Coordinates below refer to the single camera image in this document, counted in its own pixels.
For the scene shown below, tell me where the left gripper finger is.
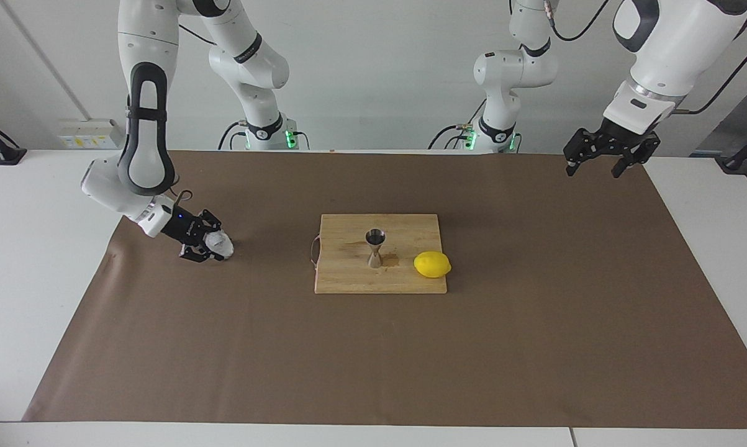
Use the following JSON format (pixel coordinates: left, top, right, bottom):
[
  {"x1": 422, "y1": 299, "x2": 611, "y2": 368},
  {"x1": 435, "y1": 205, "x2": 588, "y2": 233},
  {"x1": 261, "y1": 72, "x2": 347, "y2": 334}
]
[
  {"x1": 610, "y1": 133, "x2": 661, "y2": 179},
  {"x1": 563, "y1": 127, "x2": 604, "y2": 178}
]

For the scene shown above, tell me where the clear textured glass cup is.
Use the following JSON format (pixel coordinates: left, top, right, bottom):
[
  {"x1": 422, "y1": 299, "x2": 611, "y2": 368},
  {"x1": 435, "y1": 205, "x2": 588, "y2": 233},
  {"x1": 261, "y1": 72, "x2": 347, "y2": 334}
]
[{"x1": 204, "y1": 230, "x2": 235, "y2": 260}]

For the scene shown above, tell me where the steel cocktail jigger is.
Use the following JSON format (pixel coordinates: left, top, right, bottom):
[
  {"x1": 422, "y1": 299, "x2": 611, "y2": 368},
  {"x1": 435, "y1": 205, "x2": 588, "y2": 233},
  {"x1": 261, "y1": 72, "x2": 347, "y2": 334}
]
[{"x1": 365, "y1": 228, "x2": 387, "y2": 269}]

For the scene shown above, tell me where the brown table mat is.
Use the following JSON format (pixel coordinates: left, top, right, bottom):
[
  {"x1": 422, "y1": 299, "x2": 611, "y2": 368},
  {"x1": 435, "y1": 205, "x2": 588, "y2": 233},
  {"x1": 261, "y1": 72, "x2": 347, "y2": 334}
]
[{"x1": 22, "y1": 151, "x2": 747, "y2": 429}]

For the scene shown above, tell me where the black clamp stand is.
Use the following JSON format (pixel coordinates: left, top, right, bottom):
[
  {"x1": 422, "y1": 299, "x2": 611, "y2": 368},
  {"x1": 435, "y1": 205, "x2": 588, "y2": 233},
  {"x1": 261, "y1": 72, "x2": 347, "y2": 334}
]
[
  {"x1": 0, "y1": 114, "x2": 27, "y2": 166},
  {"x1": 720, "y1": 124, "x2": 747, "y2": 174}
]

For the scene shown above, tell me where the yellow lemon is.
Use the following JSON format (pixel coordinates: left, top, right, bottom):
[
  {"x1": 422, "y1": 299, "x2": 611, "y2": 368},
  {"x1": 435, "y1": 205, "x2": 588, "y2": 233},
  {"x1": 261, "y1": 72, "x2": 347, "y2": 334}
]
[{"x1": 414, "y1": 251, "x2": 453, "y2": 279}]

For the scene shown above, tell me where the wooden cutting board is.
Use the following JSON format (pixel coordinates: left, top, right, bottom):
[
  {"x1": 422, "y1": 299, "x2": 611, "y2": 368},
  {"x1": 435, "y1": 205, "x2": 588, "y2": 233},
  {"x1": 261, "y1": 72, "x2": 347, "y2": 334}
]
[{"x1": 310, "y1": 214, "x2": 448, "y2": 294}]

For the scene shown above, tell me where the black left arm gripper cable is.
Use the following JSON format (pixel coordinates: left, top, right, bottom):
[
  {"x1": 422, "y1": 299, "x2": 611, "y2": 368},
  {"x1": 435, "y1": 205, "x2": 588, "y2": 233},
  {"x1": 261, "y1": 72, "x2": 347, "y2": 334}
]
[{"x1": 550, "y1": 0, "x2": 747, "y2": 116}]

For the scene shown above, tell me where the black right arm base cable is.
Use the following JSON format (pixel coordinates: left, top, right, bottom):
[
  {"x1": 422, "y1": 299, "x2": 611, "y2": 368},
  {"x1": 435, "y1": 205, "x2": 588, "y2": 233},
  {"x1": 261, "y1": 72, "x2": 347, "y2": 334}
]
[{"x1": 218, "y1": 121, "x2": 250, "y2": 151}]

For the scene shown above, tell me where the black arm base cable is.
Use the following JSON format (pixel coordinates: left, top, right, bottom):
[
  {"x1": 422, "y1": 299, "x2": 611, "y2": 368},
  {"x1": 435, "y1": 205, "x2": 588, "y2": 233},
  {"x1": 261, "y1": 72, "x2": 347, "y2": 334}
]
[
  {"x1": 218, "y1": 121, "x2": 250, "y2": 151},
  {"x1": 428, "y1": 99, "x2": 487, "y2": 150}
]

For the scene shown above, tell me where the black left arm base cable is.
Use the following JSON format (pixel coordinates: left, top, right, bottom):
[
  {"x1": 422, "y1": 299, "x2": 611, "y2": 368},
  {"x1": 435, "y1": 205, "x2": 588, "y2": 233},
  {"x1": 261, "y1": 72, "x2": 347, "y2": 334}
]
[{"x1": 428, "y1": 99, "x2": 487, "y2": 150}]

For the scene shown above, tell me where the white wall power outlet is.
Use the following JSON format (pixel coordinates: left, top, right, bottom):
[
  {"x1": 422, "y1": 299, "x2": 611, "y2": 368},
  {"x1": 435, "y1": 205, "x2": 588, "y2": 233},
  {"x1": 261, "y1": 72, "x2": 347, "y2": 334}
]
[{"x1": 58, "y1": 119, "x2": 123, "y2": 150}]

